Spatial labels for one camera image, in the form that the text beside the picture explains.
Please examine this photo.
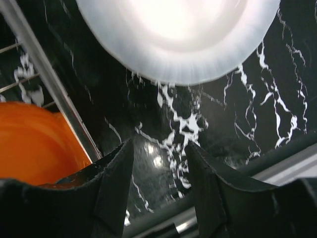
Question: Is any white fluted plate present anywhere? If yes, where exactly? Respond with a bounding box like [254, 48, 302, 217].
[77, 0, 280, 86]

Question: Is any orange bowl white inside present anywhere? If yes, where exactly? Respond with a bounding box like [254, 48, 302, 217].
[0, 102, 92, 185]

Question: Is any metal wire dish rack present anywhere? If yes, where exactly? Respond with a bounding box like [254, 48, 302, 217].
[0, 0, 103, 162]

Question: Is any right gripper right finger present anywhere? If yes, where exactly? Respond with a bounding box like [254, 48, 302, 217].
[185, 143, 317, 238]

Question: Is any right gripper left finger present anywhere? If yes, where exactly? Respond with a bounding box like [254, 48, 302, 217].
[0, 140, 134, 238]

